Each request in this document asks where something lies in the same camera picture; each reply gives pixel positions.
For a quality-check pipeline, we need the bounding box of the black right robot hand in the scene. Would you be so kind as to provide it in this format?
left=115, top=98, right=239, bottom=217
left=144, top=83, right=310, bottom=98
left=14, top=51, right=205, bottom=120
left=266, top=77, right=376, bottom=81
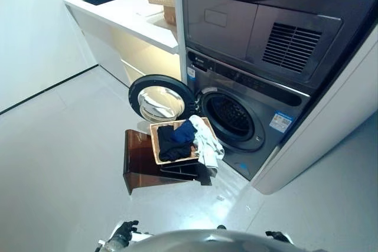
left=265, top=230, right=291, bottom=243

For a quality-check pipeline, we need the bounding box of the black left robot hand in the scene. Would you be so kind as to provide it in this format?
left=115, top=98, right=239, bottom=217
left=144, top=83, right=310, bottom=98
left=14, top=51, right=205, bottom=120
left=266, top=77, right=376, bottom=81
left=107, top=220, right=139, bottom=247

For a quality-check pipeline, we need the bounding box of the grey front-load washing machine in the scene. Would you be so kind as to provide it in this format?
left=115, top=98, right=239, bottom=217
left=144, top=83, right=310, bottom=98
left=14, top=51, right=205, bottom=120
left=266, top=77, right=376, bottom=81
left=184, top=45, right=311, bottom=182

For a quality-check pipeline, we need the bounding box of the round washing machine door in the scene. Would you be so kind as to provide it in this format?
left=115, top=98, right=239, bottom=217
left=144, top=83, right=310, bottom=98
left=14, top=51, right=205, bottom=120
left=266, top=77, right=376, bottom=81
left=128, top=74, right=195, bottom=123

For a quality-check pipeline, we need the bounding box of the brown wooden stool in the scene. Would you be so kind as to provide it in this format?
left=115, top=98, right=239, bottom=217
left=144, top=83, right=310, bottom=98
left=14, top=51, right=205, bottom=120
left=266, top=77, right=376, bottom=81
left=122, top=129, right=213, bottom=196

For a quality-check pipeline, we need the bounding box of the silver robot torso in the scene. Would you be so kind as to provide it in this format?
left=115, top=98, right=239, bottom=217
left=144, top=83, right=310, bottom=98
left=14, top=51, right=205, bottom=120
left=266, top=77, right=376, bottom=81
left=94, top=224, right=314, bottom=252

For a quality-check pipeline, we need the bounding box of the black garment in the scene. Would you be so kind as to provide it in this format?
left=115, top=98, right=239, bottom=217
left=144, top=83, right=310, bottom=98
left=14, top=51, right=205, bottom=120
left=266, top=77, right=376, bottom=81
left=157, top=125, right=191, bottom=161

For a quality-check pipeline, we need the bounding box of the wicker laundry basket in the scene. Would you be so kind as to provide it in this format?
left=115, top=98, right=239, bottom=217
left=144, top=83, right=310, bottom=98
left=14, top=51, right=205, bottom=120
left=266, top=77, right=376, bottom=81
left=149, top=117, right=220, bottom=165

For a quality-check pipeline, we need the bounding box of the navy blue garment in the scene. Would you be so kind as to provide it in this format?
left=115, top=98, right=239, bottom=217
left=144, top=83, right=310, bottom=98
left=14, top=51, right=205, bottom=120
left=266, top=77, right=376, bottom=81
left=171, top=119, right=198, bottom=143

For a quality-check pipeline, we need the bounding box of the white grey garment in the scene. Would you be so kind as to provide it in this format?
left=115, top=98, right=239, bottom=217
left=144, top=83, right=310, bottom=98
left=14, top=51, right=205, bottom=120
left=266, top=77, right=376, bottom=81
left=188, top=114, right=225, bottom=169

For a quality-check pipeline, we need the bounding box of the white counter cabinet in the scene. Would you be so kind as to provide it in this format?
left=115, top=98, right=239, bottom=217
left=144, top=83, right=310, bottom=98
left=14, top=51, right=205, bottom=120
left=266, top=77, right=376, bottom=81
left=63, top=0, right=181, bottom=87

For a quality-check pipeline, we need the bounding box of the grey stacked dryer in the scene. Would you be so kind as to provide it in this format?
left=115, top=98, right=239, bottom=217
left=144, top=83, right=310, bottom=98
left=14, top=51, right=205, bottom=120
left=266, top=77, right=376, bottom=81
left=179, top=0, right=378, bottom=90

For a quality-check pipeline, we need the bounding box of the white appliance cabinet frame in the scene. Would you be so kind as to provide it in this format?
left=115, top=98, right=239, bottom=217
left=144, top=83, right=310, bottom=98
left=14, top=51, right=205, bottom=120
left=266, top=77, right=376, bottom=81
left=172, top=0, right=378, bottom=195

